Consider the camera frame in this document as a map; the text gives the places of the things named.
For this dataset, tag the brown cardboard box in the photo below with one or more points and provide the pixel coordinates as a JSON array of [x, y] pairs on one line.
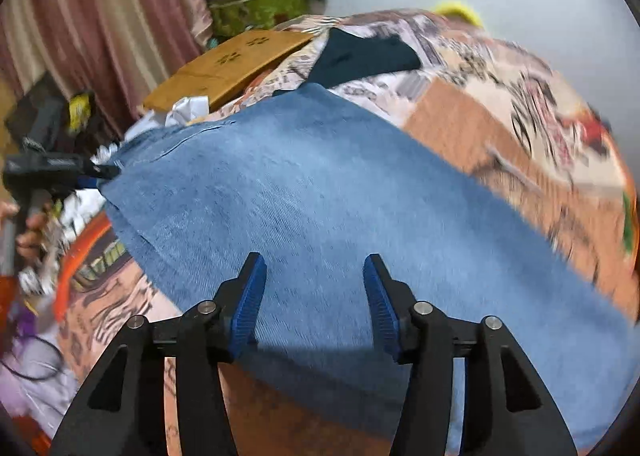
[[227, 68]]

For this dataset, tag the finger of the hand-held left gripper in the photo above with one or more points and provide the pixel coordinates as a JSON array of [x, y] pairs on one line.
[[102, 170]]

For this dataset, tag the crumpled white paper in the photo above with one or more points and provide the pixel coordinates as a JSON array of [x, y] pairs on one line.
[[187, 108]]

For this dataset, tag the person's left hand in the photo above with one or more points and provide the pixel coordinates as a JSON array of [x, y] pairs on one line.
[[31, 231]]

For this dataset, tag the printed blanket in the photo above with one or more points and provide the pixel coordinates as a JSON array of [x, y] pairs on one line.
[[500, 125]]

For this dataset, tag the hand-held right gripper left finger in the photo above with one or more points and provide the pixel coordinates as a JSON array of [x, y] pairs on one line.
[[246, 305]]

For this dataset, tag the yellow round object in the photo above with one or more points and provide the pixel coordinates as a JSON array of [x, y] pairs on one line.
[[462, 10]]

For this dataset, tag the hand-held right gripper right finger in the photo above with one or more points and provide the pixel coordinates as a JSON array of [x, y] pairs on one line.
[[382, 303]]

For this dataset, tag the dark folded cloth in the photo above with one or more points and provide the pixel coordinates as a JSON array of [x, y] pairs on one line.
[[367, 58]]

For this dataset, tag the pink striped curtain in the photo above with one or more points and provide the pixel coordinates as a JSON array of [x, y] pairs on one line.
[[100, 20]]

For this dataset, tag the blue denim pants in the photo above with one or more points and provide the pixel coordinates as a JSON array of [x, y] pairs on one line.
[[320, 216]]

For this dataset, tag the green box with clutter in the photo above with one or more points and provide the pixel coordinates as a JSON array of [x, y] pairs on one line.
[[257, 8]]

